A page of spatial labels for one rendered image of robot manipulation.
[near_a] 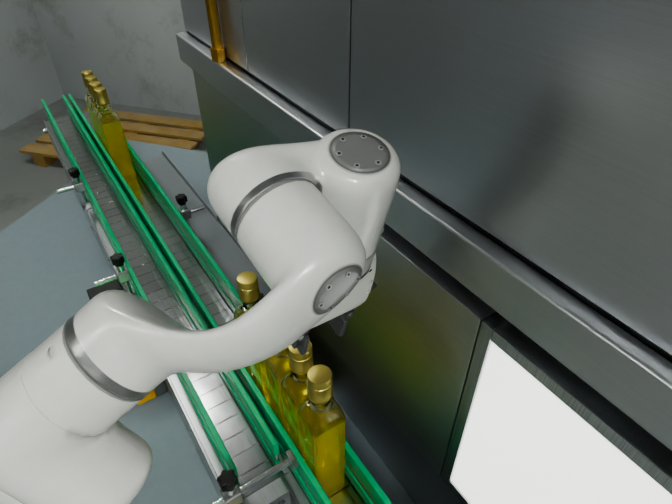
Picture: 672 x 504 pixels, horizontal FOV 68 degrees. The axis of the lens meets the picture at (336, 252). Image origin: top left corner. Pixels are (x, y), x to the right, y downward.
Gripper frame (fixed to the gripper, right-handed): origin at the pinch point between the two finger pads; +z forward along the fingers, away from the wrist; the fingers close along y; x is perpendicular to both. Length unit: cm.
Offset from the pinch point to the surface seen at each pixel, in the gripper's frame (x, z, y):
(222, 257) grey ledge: -53, 53, -9
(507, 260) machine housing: 9.6, -17.4, -14.0
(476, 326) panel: 11.6, -8.9, -12.2
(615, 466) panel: 29.3, -10.8, -12.6
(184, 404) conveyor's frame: -16.3, 42.9, 14.8
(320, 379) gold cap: 3.1, 8.5, 0.4
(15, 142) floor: -334, 219, 35
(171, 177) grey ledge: -98, 65, -11
